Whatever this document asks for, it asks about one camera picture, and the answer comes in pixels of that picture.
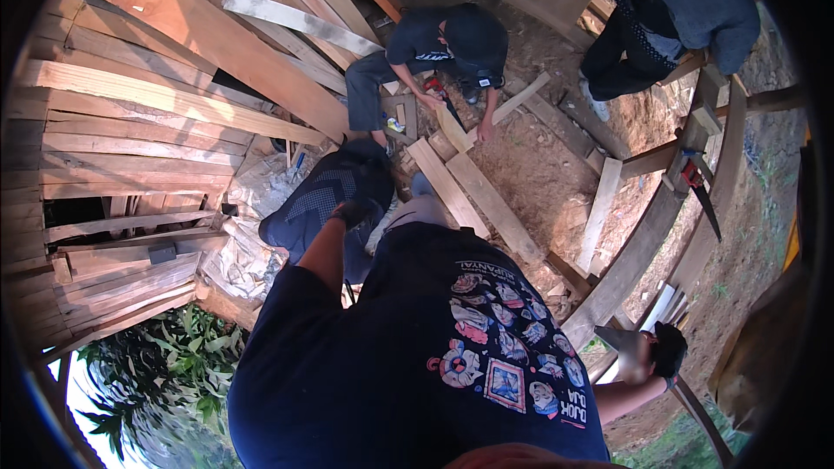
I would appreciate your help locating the person's body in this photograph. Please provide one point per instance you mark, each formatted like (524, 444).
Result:
(391, 371)

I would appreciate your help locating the green leafy tree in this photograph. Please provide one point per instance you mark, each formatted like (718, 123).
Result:
(169, 371)

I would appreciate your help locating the whitish weathered plank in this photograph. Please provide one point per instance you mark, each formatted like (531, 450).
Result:
(300, 23)

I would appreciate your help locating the long dark wooden board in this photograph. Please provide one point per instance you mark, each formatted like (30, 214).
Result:
(560, 127)

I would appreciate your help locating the grey blade handsaw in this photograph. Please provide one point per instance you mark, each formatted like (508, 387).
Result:
(612, 337)

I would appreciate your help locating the large reddish plywood board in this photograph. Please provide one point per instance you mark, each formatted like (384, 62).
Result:
(215, 39)

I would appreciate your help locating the thin wooden batten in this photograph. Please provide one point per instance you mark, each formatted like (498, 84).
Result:
(521, 98)

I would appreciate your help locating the short wooden board piece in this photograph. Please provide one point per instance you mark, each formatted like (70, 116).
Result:
(454, 130)

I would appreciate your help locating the pale narrow wooden plank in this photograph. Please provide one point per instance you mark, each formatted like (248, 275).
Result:
(599, 212)

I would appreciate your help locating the light wooden plank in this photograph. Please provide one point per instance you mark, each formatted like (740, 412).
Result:
(446, 185)
(494, 208)

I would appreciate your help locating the person's left hand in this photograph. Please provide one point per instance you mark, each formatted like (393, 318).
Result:
(359, 207)

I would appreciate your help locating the heap of wooden planks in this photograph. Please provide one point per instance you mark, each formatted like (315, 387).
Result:
(130, 163)

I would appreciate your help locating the person's right hand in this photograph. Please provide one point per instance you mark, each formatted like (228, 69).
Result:
(670, 352)

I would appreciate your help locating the wooden railing frame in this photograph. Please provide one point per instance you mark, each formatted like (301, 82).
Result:
(645, 241)

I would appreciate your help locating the person's legs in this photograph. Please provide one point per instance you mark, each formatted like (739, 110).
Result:
(313, 221)

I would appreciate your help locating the small square wooden frame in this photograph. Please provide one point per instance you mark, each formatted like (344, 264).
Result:
(401, 118)

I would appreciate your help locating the person's right fingers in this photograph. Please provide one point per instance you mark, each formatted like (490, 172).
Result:
(674, 342)

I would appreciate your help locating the white plastic sheeting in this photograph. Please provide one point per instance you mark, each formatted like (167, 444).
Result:
(251, 234)

